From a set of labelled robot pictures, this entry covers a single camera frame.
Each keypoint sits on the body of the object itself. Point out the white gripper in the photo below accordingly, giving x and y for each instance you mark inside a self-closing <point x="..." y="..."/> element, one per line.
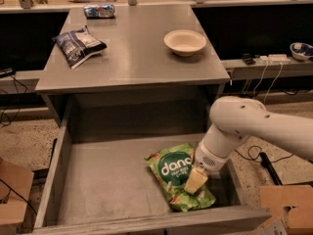
<point x="208" y="160"/>

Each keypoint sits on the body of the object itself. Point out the green rice chip bag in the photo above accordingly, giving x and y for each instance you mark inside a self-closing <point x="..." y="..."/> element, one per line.
<point x="172" y="167"/>

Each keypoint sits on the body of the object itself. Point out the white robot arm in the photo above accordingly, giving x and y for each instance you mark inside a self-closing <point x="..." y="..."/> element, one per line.
<point x="233" y="120"/>

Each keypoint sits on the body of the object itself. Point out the open grey top drawer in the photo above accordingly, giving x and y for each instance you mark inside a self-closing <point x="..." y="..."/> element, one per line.
<point x="99" y="183"/>

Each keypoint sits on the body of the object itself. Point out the grey counter cabinet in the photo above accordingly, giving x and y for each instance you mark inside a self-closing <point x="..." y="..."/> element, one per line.
<point x="135" y="54"/>

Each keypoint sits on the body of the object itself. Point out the dark blue chip bag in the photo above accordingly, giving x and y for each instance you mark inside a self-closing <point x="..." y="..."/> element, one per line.
<point x="79" y="45"/>

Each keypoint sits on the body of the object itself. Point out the blue snack bag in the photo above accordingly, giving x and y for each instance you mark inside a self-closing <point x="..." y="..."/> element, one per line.
<point x="104" y="11"/>

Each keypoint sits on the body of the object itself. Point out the cardboard box right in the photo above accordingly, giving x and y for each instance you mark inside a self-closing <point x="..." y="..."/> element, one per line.
<point x="292" y="205"/>

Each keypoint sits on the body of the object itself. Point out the cardboard box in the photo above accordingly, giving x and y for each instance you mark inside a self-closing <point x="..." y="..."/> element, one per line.
<point x="292" y="205"/>
<point x="15" y="184"/>

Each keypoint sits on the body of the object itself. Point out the black device on ledge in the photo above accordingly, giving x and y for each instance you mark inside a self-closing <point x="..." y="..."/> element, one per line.
<point x="248" y="59"/>

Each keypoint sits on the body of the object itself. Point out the cream paper bowl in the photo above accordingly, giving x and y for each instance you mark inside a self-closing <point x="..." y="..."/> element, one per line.
<point x="184" y="42"/>

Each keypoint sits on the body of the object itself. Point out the white power strip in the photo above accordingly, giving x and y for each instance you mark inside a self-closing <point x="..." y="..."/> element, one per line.
<point x="274" y="59"/>

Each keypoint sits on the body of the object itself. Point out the blue white bowl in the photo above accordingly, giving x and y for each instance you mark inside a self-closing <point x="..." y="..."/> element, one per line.
<point x="301" y="51"/>

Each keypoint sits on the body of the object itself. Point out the cardboard box left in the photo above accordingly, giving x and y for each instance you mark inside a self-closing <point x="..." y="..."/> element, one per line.
<point x="15" y="184"/>

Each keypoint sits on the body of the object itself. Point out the black handle on floor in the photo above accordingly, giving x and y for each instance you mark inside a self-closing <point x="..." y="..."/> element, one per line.
<point x="265" y="162"/>

